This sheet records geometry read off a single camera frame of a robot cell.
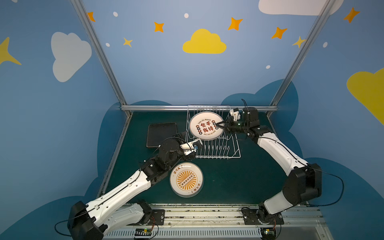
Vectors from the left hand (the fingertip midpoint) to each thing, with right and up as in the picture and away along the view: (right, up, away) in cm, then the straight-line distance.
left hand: (187, 135), depth 73 cm
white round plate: (-1, -27, +13) cm, 30 cm away
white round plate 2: (+9, +5, +9) cm, 13 cm away
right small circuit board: (+41, -49, +1) cm, 64 cm away
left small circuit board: (-22, -48, 0) cm, 53 cm away
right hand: (+16, +6, +7) cm, 19 cm away
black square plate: (-22, 0, +32) cm, 39 cm away
